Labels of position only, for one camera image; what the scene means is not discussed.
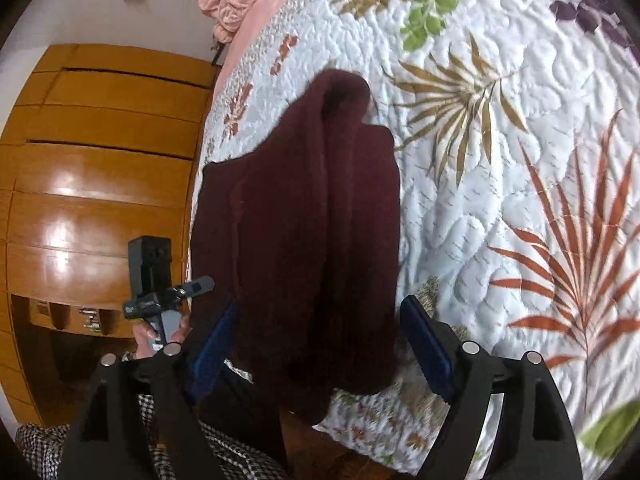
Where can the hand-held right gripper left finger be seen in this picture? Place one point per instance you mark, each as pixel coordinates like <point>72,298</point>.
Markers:
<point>215,350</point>

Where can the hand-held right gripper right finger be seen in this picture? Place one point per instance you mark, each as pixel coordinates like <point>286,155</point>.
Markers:
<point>425,345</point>

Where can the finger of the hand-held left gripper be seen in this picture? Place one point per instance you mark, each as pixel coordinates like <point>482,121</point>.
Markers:
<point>195,288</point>

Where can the maroon pants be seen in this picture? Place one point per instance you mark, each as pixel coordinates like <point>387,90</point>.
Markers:
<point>300,235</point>

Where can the person's left hand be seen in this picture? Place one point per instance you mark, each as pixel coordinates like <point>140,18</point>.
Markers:
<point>145,345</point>

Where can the person's dark garment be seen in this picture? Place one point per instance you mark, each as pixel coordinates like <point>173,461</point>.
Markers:
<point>240,410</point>

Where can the wooden wardrobe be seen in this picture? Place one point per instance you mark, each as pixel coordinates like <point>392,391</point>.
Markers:
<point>100,185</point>

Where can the floral quilted bedspread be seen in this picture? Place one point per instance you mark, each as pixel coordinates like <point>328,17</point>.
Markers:
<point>500,185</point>

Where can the person's checkered garment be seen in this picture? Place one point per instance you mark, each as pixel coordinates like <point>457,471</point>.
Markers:
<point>40,442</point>

